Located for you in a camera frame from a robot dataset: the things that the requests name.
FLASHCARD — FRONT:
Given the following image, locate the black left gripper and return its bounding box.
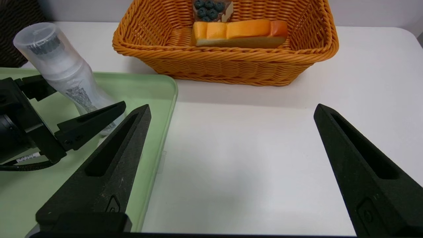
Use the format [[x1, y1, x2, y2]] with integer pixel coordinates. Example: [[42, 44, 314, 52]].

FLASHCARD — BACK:
[[0, 74, 127, 165]]

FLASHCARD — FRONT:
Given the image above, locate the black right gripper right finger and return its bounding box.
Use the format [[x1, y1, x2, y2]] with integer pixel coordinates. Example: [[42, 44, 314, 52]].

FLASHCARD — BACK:
[[313, 103, 423, 237]]

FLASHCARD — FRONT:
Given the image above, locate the green plastic tray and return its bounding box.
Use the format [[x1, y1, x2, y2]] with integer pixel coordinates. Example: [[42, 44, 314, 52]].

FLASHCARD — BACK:
[[0, 68, 178, 238]]

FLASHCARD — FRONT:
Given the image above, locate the dark brown wicker basket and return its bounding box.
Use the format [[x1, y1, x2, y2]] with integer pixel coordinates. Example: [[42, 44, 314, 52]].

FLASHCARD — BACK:
[[0, 0, 47, 68]]

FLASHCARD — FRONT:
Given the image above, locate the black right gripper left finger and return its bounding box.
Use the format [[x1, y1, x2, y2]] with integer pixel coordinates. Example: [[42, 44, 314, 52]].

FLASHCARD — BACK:
[[36, 104, 152, 233]]

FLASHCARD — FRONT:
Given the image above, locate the white bread slice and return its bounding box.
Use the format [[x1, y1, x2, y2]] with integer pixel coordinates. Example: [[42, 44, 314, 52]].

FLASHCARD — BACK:
[[192, 19, 288, 49]]

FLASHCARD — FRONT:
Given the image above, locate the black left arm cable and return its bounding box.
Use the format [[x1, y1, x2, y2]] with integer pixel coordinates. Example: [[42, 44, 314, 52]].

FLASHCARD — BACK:
[[0, 159, 55, 172]]

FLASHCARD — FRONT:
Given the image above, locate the white bottle grey cap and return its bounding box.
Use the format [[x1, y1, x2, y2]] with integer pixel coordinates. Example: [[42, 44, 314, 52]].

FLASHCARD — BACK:
[[13, 22, 127, 137]]

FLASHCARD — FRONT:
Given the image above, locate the chocolate blueberry cake slice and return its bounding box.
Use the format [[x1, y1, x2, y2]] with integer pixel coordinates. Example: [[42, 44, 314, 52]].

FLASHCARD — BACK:
[[192, 0, 234, 23]]

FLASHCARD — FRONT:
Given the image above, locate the orange wicker basket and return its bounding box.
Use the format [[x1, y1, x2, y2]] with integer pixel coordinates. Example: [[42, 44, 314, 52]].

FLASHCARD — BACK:
[[112, 0, 340, 87]]

